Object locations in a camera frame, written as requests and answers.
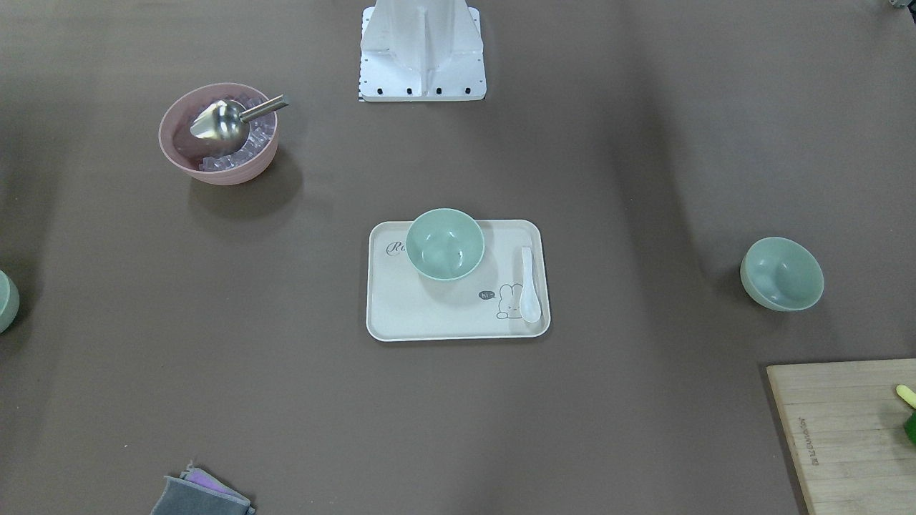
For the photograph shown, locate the green bowl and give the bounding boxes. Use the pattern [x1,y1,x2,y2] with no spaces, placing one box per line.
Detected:
[0,271,20,333]
[404,208,485,281]
[739,237,824,312]

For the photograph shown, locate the green bowl on tray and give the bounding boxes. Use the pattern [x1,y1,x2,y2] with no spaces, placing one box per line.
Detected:
[404,208,485,281]

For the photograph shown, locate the cream rectangular serving tray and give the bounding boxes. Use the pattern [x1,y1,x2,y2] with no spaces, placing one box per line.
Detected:
[366,220,552,342]

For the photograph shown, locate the white ceramic spoon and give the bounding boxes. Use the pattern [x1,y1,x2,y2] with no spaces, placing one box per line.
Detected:
[520,247,541,323]

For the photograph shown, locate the clear ice cubes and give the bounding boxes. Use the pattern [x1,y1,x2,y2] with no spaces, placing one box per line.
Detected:
[190,98,272,172]

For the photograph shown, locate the metal ice scoop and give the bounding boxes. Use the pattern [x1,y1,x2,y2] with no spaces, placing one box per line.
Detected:
[189,94,289,157]

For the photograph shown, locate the purple cloth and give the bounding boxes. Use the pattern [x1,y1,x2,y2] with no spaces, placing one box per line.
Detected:
[179,462,245,499]

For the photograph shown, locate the grey folded cloth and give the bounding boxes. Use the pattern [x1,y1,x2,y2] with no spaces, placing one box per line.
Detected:
[150,477,256,514]

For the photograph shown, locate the wooden cutting board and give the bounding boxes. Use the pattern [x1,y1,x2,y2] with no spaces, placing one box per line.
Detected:
[766,358,915,514]

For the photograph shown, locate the yellow plastic knife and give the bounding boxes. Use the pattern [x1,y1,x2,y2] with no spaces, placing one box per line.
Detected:
[895,384,916,411]

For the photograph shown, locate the green lime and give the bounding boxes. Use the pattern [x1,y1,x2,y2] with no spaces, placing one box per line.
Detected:
[903,411,916,446]

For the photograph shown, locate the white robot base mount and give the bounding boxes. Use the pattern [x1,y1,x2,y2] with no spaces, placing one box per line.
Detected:
[358,1,487,102]

